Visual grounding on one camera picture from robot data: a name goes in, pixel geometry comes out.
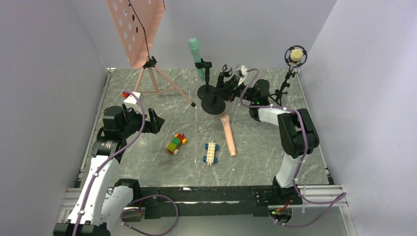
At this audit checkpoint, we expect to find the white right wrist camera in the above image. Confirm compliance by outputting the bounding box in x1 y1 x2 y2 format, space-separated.
235 65 248 80

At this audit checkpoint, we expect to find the pink music stand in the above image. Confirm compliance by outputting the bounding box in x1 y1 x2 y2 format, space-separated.
105 0 196 107

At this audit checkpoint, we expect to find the white blue brick car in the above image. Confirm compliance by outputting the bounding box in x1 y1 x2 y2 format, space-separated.
203 142 219 166

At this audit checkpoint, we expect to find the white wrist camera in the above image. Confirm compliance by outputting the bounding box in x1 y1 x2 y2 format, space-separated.
121 91 144 106
235 65 248 80

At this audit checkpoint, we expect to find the black shock-mount tripod stand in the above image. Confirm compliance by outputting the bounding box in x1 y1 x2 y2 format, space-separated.
269 45 308 106

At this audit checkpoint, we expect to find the black round-base mic stand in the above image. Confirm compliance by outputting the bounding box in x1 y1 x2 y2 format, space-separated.
195 59 215 100

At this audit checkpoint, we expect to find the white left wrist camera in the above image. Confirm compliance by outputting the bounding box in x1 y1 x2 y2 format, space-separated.
121 91 144 106

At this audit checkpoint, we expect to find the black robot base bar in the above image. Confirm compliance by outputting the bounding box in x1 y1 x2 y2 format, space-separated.
133 185 302 219

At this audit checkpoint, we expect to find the red green brick car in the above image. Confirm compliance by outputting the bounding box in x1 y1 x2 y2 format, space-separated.
166 134 188 155

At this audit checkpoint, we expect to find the aluminium table edge rail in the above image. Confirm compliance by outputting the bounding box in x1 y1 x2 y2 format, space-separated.
80 67 115 173

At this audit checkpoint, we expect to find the pink microphone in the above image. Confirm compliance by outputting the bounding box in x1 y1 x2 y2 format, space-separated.
219 115 237 156

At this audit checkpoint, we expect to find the yellow cream microphone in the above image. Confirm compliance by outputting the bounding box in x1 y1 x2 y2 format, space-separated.
290 49 304 62

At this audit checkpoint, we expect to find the front aluminium rail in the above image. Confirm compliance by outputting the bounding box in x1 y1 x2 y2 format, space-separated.
63 185 348 212

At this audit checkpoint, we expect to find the teal green microphone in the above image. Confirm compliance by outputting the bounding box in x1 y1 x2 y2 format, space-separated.
188 37 205 82

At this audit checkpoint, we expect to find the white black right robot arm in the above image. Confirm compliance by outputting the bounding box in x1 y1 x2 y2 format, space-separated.
197 77 320 195

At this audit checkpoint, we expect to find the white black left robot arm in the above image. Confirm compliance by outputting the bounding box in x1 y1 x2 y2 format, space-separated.
53 90 165 236

